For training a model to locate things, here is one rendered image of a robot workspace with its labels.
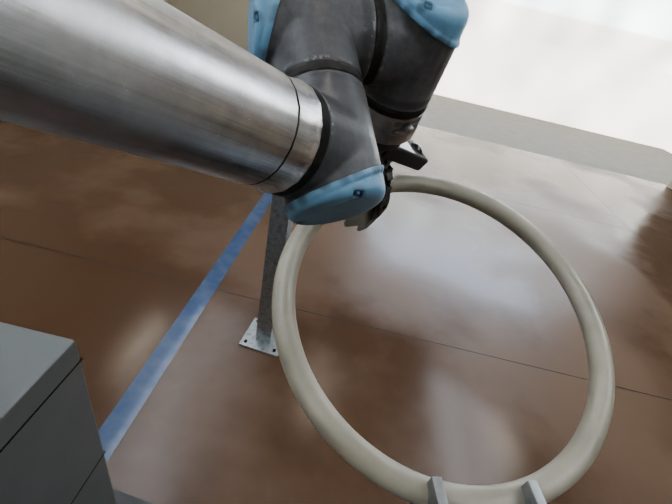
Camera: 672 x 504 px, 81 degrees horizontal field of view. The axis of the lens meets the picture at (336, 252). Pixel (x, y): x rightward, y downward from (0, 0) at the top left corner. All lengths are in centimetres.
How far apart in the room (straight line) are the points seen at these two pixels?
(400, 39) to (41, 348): 83
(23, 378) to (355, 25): 79
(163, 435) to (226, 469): 28
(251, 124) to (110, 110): 8
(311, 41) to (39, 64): 23
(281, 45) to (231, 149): 16
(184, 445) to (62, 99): 160
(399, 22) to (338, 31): 7
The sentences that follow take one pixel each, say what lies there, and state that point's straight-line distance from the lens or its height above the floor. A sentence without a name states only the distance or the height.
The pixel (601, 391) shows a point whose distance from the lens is 65.
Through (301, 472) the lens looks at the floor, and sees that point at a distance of 171.
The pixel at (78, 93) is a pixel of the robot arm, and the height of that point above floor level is 146.
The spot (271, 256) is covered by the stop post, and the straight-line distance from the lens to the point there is 169.
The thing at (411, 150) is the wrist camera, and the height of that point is 134.
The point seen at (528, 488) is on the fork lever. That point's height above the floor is 113.
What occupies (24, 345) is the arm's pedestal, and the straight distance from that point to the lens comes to 97.
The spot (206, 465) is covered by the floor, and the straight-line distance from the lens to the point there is 171.
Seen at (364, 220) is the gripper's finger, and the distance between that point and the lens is 65.
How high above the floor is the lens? 152
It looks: 33 degrees down
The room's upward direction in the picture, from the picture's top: 13 degrees clockwise
